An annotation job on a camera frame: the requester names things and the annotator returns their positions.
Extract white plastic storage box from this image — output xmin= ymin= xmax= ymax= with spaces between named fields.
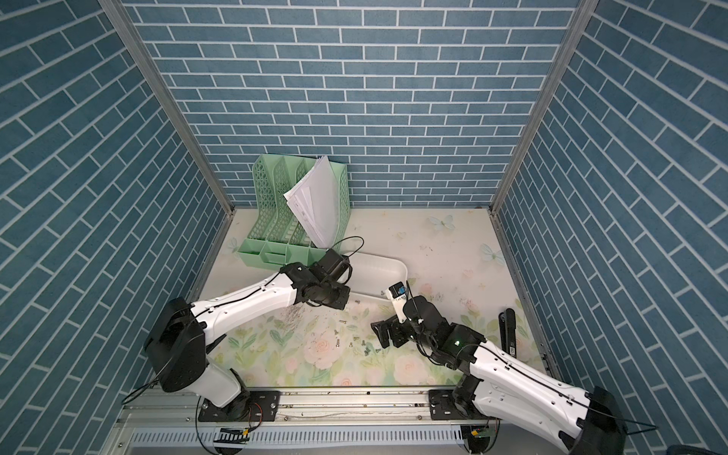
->
xmin=347 ymin=252 xmax=409 ymax=303

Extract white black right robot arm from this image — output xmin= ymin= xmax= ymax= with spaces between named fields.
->
xmin=371 ymin=296 xmax=628 ymax=454

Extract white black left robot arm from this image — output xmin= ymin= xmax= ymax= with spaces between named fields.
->
xmin=144 ymin=263 xmax=351 ymax=413

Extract green plastic file organizer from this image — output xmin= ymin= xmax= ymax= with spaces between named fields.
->
xmin=238 ymin=155 xmax=325 ymax=270

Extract floral table mat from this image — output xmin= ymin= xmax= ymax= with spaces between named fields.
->
xmin=212 ymin=208 xmax=543 ymax=388

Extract white paper stack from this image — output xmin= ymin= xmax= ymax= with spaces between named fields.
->
xmin=284 ymin=157 xmax=339 ymax=248

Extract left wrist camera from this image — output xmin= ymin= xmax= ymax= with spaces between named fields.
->
xmin=313 ymin=248 xmax=351 ymax=281

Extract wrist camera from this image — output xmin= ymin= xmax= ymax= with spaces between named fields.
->
xmin=313 ymin=248 xmax=351 ymax=281
xmin=388 ymin=282 xmax=409 ymax=323

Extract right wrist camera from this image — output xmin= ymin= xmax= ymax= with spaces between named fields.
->
xmin=388 ymin=282 xmax=409 ymax=323

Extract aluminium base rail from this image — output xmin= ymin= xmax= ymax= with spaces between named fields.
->
xmin=101 ymin=386 xmax=604 ymax=455

